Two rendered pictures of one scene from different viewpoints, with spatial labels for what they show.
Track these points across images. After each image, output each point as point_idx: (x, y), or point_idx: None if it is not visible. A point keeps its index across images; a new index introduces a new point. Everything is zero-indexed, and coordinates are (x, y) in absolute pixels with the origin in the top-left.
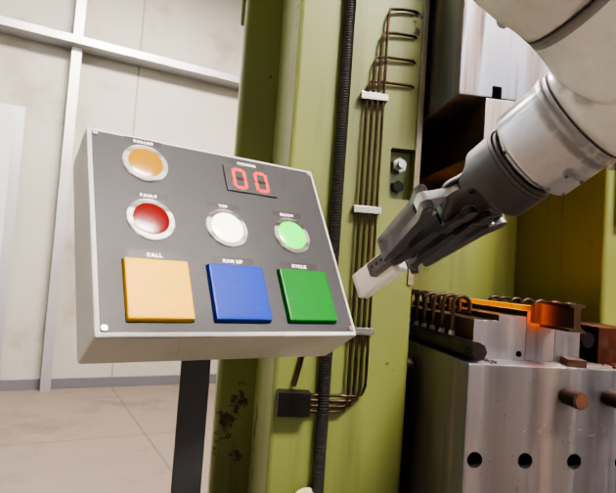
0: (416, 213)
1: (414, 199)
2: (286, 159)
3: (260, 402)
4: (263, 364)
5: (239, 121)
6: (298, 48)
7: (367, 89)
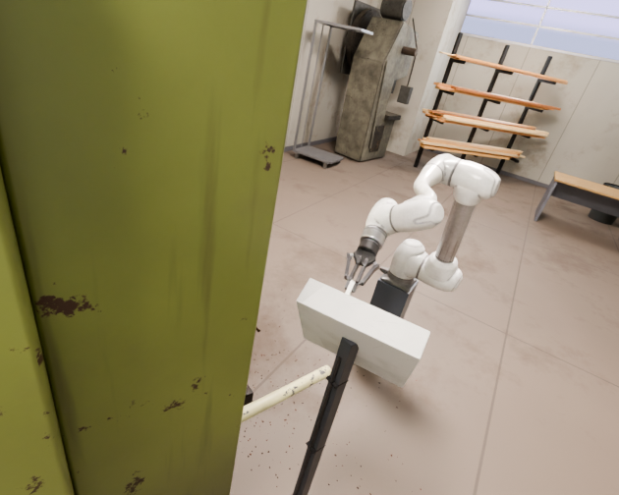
0: (374, 270)
1: (377, 267)
2: (243, 282)
3: (165, 457)
4: (166, 436)
5: (22, 284)
6: (276, 194)
7: None
